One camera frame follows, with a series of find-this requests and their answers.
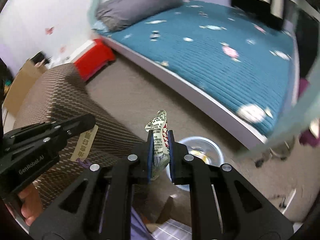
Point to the white printed red snack bag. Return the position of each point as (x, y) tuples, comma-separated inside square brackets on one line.
[(161, 153)]

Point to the checked grey slipper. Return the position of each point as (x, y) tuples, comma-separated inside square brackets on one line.
[(172, 230)]

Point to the white power strip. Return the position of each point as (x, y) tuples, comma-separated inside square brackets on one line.
[(287, 201)]

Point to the grey folded duvet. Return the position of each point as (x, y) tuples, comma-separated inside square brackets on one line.
[(117, 15)]

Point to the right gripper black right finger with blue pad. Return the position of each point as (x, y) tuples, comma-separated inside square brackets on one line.
[(224, 205)]

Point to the cardboard box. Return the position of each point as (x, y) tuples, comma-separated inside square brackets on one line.
[(23, 82)]

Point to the black hanging garment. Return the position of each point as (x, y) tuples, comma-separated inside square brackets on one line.
[(261, 10)]

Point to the teal candy print mattress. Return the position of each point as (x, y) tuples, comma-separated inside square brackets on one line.
[(241, 63)]

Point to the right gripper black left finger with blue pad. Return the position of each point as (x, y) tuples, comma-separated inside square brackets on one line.
[(98, 204)]

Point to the white bed frame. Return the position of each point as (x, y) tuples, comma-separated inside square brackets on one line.
[(298, 112)]

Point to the red storage stool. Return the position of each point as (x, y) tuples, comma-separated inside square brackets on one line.
[(93, 59)]

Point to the purple trouser leg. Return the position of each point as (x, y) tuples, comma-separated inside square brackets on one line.
[(138, 229)]

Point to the purple swivel stool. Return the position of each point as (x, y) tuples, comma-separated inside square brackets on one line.
[(308, 137)]

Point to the beige printed paper packet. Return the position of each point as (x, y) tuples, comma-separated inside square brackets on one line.
[(84, 145)]

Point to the brown polka dot tablecloth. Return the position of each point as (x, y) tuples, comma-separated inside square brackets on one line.
[(60, 94)]

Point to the light blue trash bin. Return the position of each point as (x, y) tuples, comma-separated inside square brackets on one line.
[(202, 159)]

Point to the person's left hand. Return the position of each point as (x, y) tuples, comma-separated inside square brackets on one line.
[(32, 206)]

